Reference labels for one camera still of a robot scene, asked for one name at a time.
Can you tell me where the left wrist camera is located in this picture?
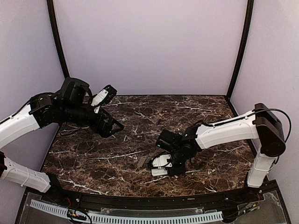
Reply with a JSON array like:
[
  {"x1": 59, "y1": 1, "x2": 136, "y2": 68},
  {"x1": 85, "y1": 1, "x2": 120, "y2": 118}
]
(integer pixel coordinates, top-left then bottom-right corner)
[{"x1": 91, "y1": 85, "x2": 117, "y2": 113}]

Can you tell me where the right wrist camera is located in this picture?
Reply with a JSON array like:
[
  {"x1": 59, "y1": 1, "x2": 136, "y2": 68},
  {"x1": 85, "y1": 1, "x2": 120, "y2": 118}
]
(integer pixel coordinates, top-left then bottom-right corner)
[{"x1": 148, "y1": 154, "x2": 173, "y2": 171}]

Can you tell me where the white slotted cable duct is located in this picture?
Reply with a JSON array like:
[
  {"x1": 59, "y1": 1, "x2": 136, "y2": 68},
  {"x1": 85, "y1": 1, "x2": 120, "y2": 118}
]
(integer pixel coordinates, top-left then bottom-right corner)
[{"x1": 29, "y1": 199, "x2": 223, "y2": 224}]

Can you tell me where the black front rail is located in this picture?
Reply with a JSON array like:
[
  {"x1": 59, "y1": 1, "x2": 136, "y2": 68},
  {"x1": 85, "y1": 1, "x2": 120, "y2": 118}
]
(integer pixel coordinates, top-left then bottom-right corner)
[{"x1": 42, "y1": 188, "x2": 264, "y2": 210}]

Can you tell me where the white remote control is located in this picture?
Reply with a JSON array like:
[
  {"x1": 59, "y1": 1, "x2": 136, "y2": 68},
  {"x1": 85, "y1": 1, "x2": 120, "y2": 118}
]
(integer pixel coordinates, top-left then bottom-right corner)
[{"x1": 151, "y1": 168, "x2": 168, "y2": 176}]

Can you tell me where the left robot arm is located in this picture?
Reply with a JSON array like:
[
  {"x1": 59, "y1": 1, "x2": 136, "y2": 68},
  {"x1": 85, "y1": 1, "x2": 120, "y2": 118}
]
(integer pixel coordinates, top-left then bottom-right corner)
[{"x1": 0, "y1": 77, "x2": 124, "y2": 203}]

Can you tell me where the black frame post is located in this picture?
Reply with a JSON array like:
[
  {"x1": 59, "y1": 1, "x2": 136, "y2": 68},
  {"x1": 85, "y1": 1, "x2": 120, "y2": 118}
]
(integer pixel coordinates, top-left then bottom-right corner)
[
  {"x1": 46, "y1": 0, "x2": 70, "y2": 78},
  {"x1": 226, "y1": 0, "x2": 254, "y2": 101}
]

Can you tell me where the grey battery cover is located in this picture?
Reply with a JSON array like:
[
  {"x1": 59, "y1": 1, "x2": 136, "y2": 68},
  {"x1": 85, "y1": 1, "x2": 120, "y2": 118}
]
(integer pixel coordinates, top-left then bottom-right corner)
[{"x1": 137, "y1": 157, "x2": 147, "y2": 168}]

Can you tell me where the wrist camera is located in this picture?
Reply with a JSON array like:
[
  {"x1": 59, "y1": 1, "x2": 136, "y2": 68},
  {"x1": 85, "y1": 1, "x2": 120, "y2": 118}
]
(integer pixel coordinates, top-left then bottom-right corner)
[
  {"x1": 91, "y1": 85, "x2": 117, "y2": 113},
  {"x1": 148, "y1": 154, "x2": 173, "y2": 171}
]

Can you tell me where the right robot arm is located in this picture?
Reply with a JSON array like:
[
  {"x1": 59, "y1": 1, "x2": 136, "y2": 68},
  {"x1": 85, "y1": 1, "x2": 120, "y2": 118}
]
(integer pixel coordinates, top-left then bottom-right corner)
[{"x1": 150, "y1": 103, "x2": 290, "y2": 203}]

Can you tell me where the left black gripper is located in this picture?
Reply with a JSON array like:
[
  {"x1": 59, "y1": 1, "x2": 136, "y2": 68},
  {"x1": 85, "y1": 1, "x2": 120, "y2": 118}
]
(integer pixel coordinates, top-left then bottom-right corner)
[{"x1": 61, "y1": 103, "x2": 124, "y2": 138}]

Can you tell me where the right black frame post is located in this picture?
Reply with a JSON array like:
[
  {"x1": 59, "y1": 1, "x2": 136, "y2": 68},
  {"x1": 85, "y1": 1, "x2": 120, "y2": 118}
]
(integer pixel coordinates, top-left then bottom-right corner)
[{"x1": 226, "y1": 0, "x2": 254, "y2": 101}]

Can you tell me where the left black frame post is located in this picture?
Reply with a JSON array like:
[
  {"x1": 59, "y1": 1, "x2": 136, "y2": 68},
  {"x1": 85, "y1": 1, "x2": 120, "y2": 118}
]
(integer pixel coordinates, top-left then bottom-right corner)
[{"x1": 46, "y1": 0, "x2": 70, "y2": 78}]

